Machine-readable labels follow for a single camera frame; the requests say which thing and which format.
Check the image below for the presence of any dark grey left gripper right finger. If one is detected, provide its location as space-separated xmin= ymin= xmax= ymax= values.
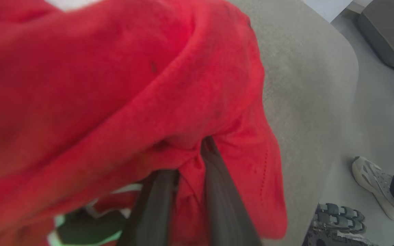
xmin=200 ymin=137 xmax=262 ymax=246

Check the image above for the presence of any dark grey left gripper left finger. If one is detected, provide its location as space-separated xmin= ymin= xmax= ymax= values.
xmin=117 ymin=169 xmax=180 ymax=246

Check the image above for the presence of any red garment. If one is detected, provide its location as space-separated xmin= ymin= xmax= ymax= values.
xmin=0 ymin=0 xmax=288 ymax=246

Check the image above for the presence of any grey fabric sofa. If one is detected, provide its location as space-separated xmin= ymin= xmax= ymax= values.
xmin=229 ymin=0 xmax=360 ymax=246

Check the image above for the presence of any white sneaker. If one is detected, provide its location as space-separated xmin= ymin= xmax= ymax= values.
xmin=352 ymin=156 xmax=394 ymax=222

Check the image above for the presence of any grey upholstered seat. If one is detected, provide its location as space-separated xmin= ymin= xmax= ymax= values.
xmin=356 ymin=0 xmax=394 ymax=76

